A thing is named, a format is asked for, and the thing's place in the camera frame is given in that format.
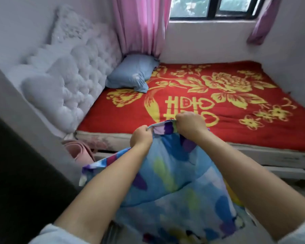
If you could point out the person's right hand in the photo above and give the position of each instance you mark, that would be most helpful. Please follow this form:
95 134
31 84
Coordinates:
190 124

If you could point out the person's left hand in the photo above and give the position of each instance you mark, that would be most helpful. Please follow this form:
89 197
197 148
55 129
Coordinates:
141 138

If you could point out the person's right fingers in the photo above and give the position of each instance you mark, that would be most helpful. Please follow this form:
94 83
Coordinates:
184 119

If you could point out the person's left fingers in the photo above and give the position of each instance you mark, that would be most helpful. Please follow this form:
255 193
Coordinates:
146 129

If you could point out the blue floral quilt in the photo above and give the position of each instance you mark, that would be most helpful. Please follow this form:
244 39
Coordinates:
178 185

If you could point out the person's left forearm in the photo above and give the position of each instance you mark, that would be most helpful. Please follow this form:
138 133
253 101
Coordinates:
101 190

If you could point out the person's right forearm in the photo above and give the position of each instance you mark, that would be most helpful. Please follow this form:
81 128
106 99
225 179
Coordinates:
246 180

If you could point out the red blanket with yellow flowers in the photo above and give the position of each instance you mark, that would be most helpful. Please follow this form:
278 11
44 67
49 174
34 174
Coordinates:
208 99

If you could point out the light blue pillow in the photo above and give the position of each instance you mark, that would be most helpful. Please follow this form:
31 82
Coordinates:
132 73

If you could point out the pink rolled mat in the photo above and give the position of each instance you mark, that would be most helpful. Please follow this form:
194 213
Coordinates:
78 151

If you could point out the white tufted headboard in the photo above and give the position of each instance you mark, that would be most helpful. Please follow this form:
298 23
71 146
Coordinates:
66 73

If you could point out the pink curtain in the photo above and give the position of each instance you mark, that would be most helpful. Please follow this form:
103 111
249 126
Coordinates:
142 25

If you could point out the black framed window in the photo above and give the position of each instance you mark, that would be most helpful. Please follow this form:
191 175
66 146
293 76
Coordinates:
213 8

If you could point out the purple curtain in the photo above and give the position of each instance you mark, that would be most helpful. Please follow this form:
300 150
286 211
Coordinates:
263 22

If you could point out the dark cabinet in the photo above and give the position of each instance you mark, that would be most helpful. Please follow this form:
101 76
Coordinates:
20 188

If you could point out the white bed frame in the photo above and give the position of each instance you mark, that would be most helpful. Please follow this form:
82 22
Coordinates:
244 157

